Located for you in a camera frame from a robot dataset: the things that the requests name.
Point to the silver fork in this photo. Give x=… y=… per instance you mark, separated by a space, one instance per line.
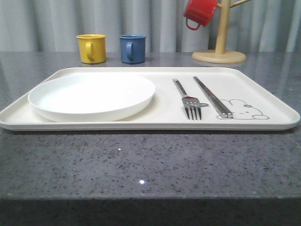
x=191 y=105

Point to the white round plate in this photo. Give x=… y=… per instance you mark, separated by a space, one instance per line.
x=87 y=97

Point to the silver chopstick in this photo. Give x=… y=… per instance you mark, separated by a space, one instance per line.
x=209 y=97
x=215 y=96

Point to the blue mug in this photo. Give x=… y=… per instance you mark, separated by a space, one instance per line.
x=132 y=48

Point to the yellow mug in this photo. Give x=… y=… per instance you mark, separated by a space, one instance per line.
x=92 y=48

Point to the wooden mug tree stand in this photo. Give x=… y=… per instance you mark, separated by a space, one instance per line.
x=220 y=55

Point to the cream rabbit serving tray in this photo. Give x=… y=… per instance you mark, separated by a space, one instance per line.
x=229 y=101

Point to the red mug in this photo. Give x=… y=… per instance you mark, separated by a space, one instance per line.
x=199 y=11

